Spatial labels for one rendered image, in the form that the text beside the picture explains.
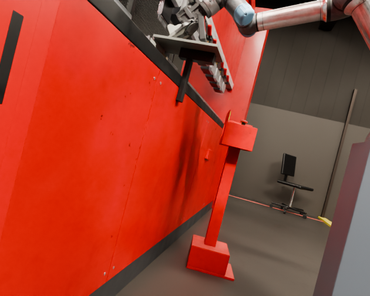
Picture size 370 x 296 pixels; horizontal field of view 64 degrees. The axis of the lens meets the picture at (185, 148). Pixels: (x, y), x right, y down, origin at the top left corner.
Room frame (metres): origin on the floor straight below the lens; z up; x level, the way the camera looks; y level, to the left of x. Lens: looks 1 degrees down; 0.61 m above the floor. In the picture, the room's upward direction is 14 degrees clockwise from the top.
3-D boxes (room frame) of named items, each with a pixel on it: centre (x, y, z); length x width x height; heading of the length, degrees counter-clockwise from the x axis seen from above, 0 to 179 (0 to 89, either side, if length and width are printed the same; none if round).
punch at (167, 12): (1.26, 0.23, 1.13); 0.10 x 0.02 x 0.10; 165
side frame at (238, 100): (3.51, -0.18, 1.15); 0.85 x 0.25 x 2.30; 75
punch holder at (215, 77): (2.40, -0.07, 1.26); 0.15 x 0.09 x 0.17; 165
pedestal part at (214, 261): (1.60, -0.29, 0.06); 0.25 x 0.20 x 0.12; 87
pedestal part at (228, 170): (1.61, -0.26, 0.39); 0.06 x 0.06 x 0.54; 87
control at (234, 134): (1.61, -0.26, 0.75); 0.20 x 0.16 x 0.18; 177
